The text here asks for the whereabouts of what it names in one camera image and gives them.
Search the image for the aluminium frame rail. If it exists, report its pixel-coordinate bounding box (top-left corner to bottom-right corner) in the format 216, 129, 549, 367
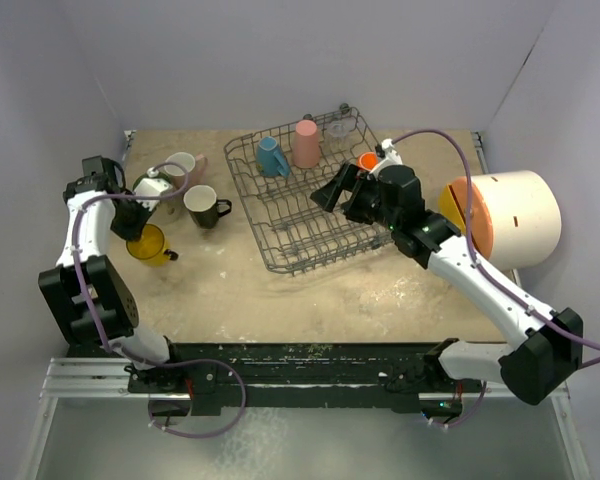
39, 355, 571, 401

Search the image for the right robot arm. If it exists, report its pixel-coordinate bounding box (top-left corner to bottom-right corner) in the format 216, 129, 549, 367
310, 163, 583, 405

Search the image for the blue mug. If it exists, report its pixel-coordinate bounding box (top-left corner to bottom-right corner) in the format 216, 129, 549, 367
256, 136, 291, 178

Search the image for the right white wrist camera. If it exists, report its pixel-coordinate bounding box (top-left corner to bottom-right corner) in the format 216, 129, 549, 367
370, 138, 403, 177

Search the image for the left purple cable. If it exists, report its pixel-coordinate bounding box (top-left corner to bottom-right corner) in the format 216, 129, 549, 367
69, 162, 249, 440

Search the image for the white cylinder container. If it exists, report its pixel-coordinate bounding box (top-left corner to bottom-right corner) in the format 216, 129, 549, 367
467, 170, 562, 271

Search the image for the pink tumbler cup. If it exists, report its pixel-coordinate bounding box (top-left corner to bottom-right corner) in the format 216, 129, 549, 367
292, 120, 320, 169

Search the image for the yellow mug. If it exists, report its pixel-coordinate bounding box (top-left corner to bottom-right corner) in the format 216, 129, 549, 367
126, 224, 179, 268

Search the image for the pink mug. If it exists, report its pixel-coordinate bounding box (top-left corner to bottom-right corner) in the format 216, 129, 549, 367
163, 152, 208, 188

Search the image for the orange mug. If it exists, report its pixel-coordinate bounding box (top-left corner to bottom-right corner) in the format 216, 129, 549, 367
357, 152, 379, 172

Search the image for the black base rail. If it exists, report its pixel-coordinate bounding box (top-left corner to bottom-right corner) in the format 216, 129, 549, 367
122, 342, 484, 417

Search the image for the white cat mug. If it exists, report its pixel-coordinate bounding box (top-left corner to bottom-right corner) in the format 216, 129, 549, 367
133, 172, 183, 226

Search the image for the black mug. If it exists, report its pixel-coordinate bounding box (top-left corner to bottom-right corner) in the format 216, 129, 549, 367
183, 185, 232, 230

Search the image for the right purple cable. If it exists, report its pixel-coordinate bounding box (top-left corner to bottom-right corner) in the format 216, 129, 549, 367
392, 128, 600, 429

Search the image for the orange and yellow lid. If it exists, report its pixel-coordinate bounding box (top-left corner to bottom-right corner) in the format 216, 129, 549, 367
438, 177, 494, 258

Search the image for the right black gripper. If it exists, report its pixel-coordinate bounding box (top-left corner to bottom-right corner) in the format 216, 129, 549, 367
311, 163, 400, 232

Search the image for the grey wire dish rack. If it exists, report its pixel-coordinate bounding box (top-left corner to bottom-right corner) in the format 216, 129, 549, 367
224, 103, 391, 274

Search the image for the clear glass cup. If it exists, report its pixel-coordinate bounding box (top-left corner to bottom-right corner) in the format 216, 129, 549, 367
325, 117, 355, 153

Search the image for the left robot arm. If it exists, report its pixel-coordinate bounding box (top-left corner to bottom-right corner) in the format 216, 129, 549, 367
38, 156, 186, 392

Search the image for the purple cable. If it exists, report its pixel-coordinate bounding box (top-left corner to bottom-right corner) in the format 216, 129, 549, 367
69, 162, 249, 440
392, 128, 600, 429

